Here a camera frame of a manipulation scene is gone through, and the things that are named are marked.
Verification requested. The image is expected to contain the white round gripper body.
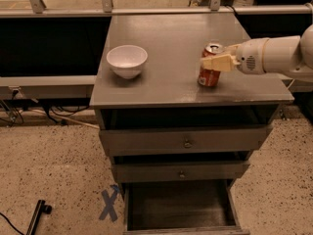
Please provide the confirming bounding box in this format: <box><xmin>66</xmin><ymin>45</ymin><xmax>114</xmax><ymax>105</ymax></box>
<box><xmin>236</xmin><ymin>38</ymin><xmax>268</xmax><ymax>74</ymax></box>

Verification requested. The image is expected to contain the red coke can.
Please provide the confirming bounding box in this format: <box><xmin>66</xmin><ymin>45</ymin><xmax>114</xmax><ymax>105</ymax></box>
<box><xmin>198</xmin><ymin>43</ymin><xmax>223</xmax><ymax>87</ymax></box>

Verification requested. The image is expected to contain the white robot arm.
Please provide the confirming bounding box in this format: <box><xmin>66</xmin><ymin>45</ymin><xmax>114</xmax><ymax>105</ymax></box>
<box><xmin>201</xmin><ymin>25</ymin><xmax>313</xmax><ymax>82</ymax></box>

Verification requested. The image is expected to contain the brass top drawer knob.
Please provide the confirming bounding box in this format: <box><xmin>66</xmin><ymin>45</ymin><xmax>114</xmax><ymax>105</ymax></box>
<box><xmin>184</xmin><ymin>140</ymin><xmax>193</xmax><ymax>149</ymax></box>

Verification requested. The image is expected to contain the brass drawer knob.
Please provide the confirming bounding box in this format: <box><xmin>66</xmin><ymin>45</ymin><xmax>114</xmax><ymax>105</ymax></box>
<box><xmin>184</xmin><ymin>140</ymin><xmax>193</xmax><ymax>149</ymax></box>
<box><xmin>178</xmin><ymin>170</ymin><xmax>186</xmax><ymax>179</ymax></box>

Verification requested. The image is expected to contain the grey wooden drawer cabinet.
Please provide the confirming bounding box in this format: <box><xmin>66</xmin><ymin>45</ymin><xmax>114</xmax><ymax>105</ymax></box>
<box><xmin>89</xmin><ymin>13</ymin><xmax>294</xmax><ymax>194</ymax></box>

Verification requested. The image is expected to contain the brass middle drawer knob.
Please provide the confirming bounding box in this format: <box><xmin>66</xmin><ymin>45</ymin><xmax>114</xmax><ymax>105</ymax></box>
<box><xmin>178</xmin><ymin>170</ymin><xmax>186</xmax><ymax>179</ymax></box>

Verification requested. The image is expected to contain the grey top drawer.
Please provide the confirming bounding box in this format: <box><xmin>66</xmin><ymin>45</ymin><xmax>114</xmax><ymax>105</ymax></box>
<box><xmin>99</xmin><ymin>125</ymin><xmax>272</xmax><ymax>157</ymax></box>

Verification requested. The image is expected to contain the grey middle drawer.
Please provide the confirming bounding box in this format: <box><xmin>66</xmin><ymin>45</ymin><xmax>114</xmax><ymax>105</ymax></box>
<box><xmin>112</xmin><ymin>161</ymin><xmax>249</xmax><ymax>183</ymax></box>

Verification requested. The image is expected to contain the grey open bottom drawer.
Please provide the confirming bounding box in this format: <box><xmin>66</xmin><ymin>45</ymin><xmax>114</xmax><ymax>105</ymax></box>
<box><xmin>123</xmin><ymin>180</ymin><xmax>250</xmax><ymax>235</ymax></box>

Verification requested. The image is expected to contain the white ceramic bowl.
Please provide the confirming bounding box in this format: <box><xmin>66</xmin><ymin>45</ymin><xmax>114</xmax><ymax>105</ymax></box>
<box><xmin>106</xmin><ymin>45</ymin><xmax>148</xmax><ymax>79</ymax></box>

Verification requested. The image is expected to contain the blue tape X mark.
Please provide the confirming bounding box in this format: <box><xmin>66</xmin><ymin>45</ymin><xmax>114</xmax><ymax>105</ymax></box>
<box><xmin>99</xmin><ymin>185</ymin><xmax>120</xmax><ymax>222</ymax></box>

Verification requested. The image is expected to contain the black bar tool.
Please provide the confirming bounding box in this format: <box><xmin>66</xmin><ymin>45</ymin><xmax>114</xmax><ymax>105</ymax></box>
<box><xmin>26</xmin><ymin>200</ymin><xmax>52</xmax><ymax>235</ymax></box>

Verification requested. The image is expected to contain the black cable bundle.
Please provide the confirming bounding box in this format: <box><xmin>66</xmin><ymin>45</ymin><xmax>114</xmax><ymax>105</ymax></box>
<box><xmin>0</xmin><ymin>90</ymin><xmax>91</xmax><ymax>127</ymax></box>

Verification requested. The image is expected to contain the black floor cable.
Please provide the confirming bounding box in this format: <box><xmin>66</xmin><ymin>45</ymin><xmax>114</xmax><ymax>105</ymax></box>
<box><xmin>0</xmin><ymin>211</ymin><xmax>25</xmax><ymax>235</ymax></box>

